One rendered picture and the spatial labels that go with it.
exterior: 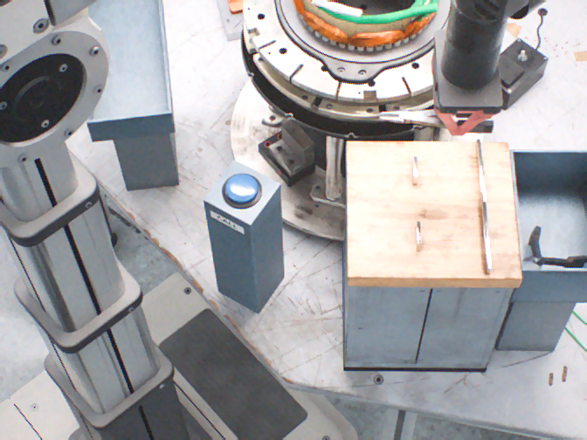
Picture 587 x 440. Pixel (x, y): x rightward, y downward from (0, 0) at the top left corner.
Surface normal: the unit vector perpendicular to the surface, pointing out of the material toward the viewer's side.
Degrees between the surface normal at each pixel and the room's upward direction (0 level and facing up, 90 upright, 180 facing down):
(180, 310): 0
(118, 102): 0
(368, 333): 90
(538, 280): 90
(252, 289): 90
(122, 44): 0
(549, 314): 90
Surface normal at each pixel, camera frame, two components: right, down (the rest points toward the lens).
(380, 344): -0.02, 0.86
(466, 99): 0.00, -0.51
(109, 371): 0.66, 0.64
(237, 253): -0.52, 0.74
